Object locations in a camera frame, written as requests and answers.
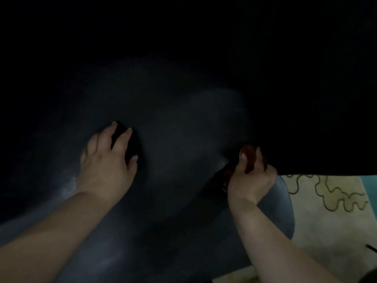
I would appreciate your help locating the person's right hand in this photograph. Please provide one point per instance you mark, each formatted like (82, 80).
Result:
(250, 182)

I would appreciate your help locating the person's left hand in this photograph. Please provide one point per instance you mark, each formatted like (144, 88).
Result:
(103, 173)

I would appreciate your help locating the person's left little finger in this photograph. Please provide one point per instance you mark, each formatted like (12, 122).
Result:
(83, 156)

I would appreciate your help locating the person's left thumb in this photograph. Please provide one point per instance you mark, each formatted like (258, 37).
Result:
(133, 166)

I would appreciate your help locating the person's right thumb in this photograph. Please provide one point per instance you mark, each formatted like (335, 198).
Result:
(242, 163)

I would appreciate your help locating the person's left middle finger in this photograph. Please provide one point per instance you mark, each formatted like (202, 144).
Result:
(106, 135)

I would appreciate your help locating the reddish brown wooden brush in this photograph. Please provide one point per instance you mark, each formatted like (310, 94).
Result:
(249, 157)

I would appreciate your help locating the dark blue grey fabric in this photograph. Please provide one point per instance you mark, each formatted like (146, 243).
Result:
(176, 162)

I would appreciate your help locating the person's left forearm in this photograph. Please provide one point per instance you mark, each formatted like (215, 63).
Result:
(50, 232)

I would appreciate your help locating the person's right forearm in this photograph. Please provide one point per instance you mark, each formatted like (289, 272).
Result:
(274, 247)

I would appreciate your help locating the black cloth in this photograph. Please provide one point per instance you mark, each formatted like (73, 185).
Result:
(294, 85)

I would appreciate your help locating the cream rug with squiggly lines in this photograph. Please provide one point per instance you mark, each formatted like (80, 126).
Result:
(330, 221)

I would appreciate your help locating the thin black stick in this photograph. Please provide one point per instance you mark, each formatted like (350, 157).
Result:
(371, 248)

